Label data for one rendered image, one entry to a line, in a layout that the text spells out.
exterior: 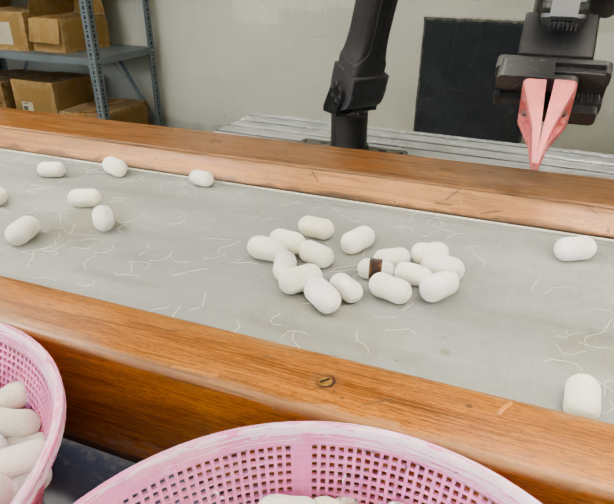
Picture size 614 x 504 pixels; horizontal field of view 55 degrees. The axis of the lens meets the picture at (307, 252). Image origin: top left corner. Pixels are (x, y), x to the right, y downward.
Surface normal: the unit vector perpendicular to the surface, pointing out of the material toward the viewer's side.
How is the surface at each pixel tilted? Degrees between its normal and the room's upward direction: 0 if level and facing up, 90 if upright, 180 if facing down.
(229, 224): 0
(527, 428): 0
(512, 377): 0
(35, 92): 90
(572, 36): 41
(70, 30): 90
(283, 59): 90
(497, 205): 45
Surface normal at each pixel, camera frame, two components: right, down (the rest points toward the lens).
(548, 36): -0.23, -0.39
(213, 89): -0.40, 0.43
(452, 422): 0.00, -0.89
